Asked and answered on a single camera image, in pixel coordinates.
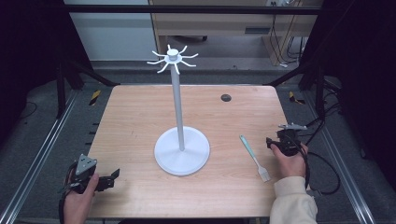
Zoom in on hanging black cables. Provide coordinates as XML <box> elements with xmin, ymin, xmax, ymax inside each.
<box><xmin>268</xmin><ymin>0</ymin><xmax>308</xmax><ymax>68</ymax></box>

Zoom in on person's right hand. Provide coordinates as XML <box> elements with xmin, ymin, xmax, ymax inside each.
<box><xmin>269</xmin><ymin>143</ymin><xmax>309</xmax><ymax>181</ymax></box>

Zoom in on white cabinet panel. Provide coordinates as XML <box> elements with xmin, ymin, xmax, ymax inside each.
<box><xmin>63</xmin><ymin>0</ymin><xmax>159</xmax><ymax>62</ymax></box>

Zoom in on teal handled basting brush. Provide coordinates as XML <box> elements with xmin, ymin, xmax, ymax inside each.
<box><xmin>239</xmin><ymin>134</ymin><xmax>272</xmax><ymax>183</ymax></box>

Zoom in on black horizontal frame bar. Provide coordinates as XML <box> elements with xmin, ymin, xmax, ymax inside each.
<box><xmin>62</xmin><ymin>4</ymin><xmax>322</xmax><ymax>16</ymax></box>

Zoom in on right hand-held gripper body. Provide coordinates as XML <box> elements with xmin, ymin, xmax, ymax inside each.
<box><xmin>275</xmin><ymin>122</ymin><xmax>309</xmax><ymax>157</ymax></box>

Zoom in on white hook rack stand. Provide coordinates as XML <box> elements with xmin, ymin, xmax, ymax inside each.
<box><xmin>147</xmin><ymin>44</ymin><xmax>211</xmax><ymax>177</ymax></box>

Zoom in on black metal stand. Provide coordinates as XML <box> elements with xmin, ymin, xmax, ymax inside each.
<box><xmin>55</xmin><ymin>57</ymin><xmax>121</xmax><ymax>119</ymax></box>
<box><xmin>263</xmin><ymin>60</ymin><xmax>328</xmax><ymax>120</ymax></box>

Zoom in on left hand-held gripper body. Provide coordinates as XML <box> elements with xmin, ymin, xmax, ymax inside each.
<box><xmin>64</xmin><ymin>153</ymin><xmax>108</xmax><ymax>194</ymax></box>

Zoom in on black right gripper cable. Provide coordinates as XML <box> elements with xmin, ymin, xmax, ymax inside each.
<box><xmin>295</xmin><ymin>136</ymin><xmax>342</xmax><ymax>196</ymax></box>

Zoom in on person's left hand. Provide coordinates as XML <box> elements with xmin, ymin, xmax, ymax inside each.
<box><xmin>63</xmin><ymin>173</ymin><xmax>100</xmax><ymax>224</ymax></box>

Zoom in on yellow black floor tape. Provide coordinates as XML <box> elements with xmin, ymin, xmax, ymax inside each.
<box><xmin>288</xmin><ymin>91</ymin><xmax>306</xmax><ymax>105</ymax></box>
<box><xmin>89</xmin><ymin>90</ymin><xmax>103</xmax><ymax>106</ymax></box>

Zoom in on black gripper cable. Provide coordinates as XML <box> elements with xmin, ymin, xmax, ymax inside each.
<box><xmin>295</xmin><ymin>136</ymin><xmax>342</xmax><ymax>196</ymax></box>
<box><xmin>58</xmin><ymin>161</ymin><xmax>78</xmax><ymax>224</ymax></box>

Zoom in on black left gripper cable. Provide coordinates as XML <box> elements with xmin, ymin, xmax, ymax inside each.
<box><xmin>58</xmin><ymin>161</ymin><xmax>78</xmax><ymax>224</ymax></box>

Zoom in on aluminium floor rail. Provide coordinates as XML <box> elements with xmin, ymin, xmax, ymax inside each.
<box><xmin>302</xmin><ymin>91</ymin><xmax>378</xmax><ymax>224</ymax></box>
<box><xmin>0</xmin><ymin>90</ymin><xmax>79</xmax><ymax>224</ymax></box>

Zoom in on dark curtain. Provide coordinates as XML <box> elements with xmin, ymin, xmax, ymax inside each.
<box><xmin>298</xmin><ymin>0</ymin><xmax>396</xmax><ymax>188</ymax></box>
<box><xmin>0</xmin><ymin>0</ymin><xmax>94</xmax><ymax>144</ymax></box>

